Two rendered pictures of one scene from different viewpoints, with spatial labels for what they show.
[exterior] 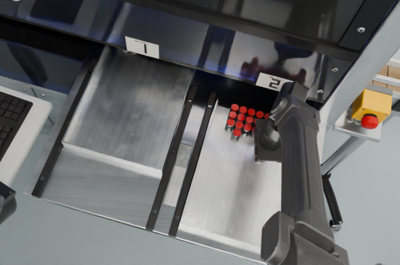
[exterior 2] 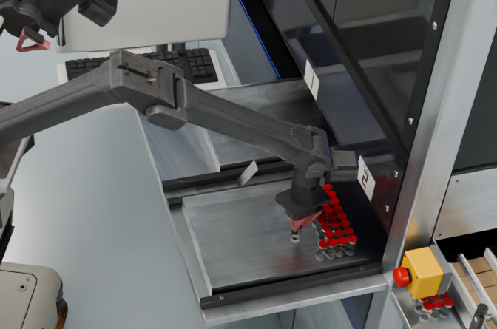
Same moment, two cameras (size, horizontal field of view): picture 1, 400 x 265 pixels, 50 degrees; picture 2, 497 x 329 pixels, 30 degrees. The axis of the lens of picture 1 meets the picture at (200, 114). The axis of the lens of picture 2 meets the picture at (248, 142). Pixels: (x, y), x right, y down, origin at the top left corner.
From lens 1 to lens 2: 1.44 m
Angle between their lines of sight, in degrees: 40
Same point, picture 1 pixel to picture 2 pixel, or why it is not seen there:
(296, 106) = (310, 129)
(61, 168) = not seen: hidden behind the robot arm
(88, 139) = not seen: hidden behind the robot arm
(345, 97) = (399, 229)
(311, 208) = (201, 93)
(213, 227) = (198, 231)
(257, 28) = (365, 87)
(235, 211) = (227, 242)
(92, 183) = (174, 135)
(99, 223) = (171, 310)
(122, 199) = (175, 160)
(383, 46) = (418, 151)
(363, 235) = not seen: outside the picture
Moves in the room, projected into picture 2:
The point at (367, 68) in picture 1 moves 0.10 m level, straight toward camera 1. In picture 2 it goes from (411, 183) to (359, 175)
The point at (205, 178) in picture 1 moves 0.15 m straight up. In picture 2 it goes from (241, 207) to (245, 160)
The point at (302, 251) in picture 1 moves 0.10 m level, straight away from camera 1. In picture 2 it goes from (160, 70) to (208, 94)
